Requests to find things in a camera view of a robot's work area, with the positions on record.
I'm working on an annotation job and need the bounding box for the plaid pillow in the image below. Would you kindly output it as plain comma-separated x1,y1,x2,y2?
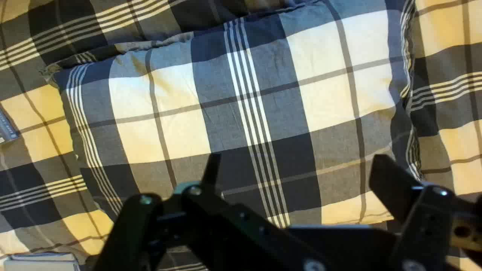
55,0,412,226

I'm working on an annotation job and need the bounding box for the plaid bed comforter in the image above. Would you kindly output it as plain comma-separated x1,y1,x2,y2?
0,0,482,259

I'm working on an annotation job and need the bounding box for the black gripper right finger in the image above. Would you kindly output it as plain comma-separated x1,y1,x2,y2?
369,155,482,271

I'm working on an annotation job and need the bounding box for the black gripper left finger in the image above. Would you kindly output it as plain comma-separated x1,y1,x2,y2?
91,154,221,271

